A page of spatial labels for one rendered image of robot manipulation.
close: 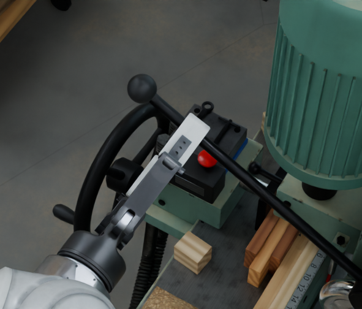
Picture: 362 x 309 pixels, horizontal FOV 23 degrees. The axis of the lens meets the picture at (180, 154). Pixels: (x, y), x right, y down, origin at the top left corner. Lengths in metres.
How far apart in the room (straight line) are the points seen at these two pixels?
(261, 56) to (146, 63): 0.36
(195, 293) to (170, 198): 0.16
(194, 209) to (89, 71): 1.43
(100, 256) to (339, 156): 0.30
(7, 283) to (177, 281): 0.59
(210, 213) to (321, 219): 0.20
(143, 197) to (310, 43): 0.24
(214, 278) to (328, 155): 0.37
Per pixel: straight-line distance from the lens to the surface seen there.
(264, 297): 1.30
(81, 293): 0.77
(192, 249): 1.33
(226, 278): 1.36
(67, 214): 1.51
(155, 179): 0.98
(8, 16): 2.70
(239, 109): 2.66
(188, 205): 1.39
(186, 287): 1.35
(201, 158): 1.32
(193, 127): 1.04
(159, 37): 2.84
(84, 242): 1.00
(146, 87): 1.03
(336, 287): 1.18
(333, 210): 1.25
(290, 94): 1.02
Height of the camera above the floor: 2.11
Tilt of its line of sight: 55 degrees down
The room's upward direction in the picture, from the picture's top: straight up
